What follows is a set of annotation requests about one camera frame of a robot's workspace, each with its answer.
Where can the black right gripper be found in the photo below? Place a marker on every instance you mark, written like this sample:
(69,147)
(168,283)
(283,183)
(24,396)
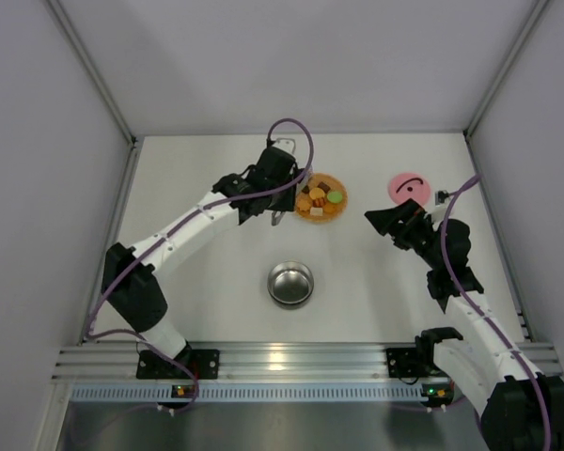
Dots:
(405,225)

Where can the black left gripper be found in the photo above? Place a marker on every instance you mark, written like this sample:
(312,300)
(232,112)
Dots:
(288,194)

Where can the stainless steel tongs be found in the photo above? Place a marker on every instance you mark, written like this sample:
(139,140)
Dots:
(278,218)

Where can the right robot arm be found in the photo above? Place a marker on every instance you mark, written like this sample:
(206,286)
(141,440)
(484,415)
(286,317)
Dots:
(518,406)

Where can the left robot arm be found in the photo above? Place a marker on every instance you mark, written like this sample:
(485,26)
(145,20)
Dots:
(132,275)

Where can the pink lunch box lid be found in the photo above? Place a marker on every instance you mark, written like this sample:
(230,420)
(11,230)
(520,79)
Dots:
(405,186)

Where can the round steel lunch box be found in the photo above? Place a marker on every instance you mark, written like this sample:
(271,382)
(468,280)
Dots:
(290,284)

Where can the yellow maple leaf cookie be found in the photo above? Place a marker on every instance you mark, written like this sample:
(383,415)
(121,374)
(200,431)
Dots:
(303,204)

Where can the orange round cookie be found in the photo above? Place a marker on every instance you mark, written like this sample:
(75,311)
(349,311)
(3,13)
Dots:
(330,208)

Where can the red striped bacon piece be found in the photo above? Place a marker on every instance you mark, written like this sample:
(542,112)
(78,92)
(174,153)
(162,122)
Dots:
(319,202)

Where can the green sandwich cookie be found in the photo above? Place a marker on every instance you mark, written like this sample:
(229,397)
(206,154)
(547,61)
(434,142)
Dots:
(335,197)

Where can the woven bamboo tray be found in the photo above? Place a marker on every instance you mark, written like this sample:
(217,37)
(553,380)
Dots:
(336,185)

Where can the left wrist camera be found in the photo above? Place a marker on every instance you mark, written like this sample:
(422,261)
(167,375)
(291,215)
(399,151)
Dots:
(284,143)

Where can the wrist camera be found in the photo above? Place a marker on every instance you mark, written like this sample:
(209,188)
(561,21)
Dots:
(284,143)
(441,202)

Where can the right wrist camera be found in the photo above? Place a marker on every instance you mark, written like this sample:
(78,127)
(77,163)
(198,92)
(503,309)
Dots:
(441,202)

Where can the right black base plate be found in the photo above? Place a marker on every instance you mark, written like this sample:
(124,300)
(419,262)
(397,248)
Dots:
(404,363)

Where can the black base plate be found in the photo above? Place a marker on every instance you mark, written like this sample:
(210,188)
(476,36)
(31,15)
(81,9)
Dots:
(203,364)
(404,363)

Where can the slotted cable duct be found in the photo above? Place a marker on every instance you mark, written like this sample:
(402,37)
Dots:
(262,392)

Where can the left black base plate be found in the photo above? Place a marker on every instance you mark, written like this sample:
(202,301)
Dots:
(203,364)

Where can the aluminium mounting rail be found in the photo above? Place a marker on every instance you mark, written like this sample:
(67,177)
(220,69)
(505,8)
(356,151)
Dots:
(241,361)

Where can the right aluminium frame post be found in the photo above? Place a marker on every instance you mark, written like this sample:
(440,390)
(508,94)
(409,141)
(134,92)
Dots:
(517,46)

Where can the aluminium frame post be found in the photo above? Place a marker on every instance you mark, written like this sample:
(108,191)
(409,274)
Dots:
(68,29)
(517,46)

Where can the left aluminium frame post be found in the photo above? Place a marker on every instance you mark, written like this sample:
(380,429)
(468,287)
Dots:
(68,29)

